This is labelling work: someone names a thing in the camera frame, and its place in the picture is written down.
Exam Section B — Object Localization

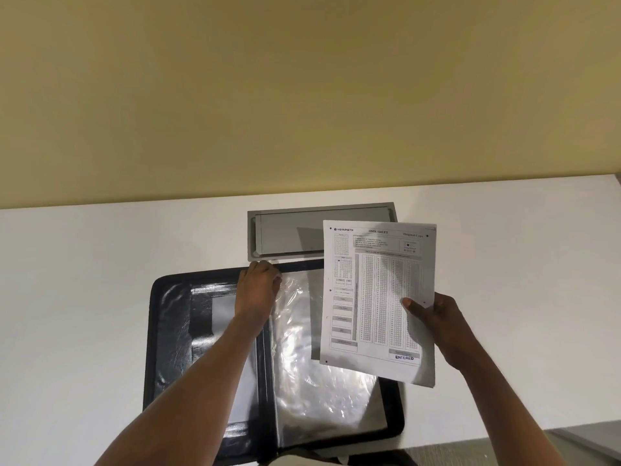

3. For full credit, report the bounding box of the person's left hand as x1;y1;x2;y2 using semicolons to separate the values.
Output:
235;260;283;331

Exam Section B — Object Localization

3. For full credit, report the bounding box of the person's right hand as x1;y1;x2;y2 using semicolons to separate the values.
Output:
402;292;481;372

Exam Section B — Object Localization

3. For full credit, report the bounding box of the printed white paper sheet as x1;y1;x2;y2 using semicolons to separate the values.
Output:
310;219;438;388

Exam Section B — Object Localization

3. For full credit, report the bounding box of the clear plastic sleeve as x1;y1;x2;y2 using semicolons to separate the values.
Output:
269;271;379;435

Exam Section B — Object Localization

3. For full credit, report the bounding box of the person's left forearm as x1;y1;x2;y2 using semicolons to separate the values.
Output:
93;315;270;466

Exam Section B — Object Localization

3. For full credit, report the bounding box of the person's right forearm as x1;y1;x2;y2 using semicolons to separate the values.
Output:
458;356;569;466

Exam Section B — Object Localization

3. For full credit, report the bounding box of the grey paper insert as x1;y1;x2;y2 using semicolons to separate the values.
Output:
212;295;259;426

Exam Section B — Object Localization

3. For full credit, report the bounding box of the black zip folder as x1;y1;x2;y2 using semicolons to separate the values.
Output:
143;259;406;465

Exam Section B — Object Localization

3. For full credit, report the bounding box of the grey desk cable flap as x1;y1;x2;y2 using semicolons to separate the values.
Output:
247;203;399;263

